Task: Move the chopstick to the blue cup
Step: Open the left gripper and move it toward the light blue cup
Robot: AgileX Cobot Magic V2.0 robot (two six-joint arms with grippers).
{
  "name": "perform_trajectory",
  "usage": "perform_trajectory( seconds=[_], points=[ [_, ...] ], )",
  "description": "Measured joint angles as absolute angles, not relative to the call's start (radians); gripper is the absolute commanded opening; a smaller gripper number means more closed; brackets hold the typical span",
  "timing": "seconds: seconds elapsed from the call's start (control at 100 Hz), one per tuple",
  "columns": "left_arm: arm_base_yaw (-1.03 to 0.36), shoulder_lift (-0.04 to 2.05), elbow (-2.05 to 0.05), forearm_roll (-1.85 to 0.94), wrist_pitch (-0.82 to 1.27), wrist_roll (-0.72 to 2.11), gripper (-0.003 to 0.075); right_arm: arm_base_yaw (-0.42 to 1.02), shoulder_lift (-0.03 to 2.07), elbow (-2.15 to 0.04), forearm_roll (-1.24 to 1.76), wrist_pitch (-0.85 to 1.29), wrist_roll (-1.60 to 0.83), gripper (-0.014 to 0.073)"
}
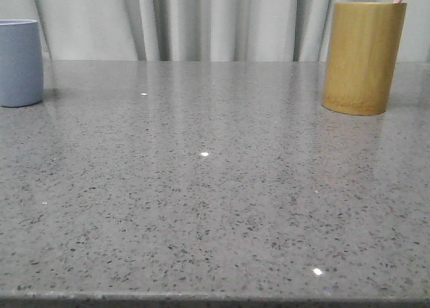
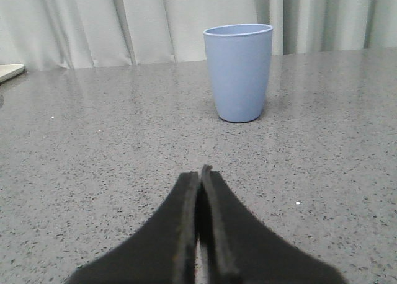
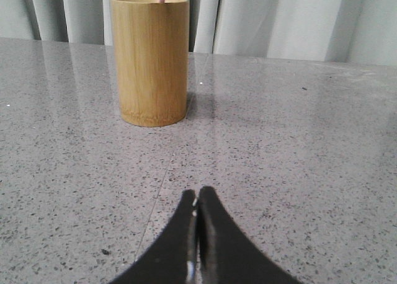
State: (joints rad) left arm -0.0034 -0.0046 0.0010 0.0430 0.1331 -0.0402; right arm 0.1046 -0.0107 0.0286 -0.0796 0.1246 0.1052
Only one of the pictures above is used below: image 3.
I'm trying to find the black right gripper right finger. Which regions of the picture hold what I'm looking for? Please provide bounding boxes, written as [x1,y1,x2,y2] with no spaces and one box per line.
[198,186,299,283]

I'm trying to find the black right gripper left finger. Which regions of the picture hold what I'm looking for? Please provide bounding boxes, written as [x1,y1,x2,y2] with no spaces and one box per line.
[111,190,197,283]

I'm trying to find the bamboo wooden cup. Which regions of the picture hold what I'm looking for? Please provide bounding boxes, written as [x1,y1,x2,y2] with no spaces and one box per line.
[110,0,189,127]

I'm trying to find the grey curtain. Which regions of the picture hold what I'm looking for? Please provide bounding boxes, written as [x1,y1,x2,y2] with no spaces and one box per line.
[1,0,396,65]

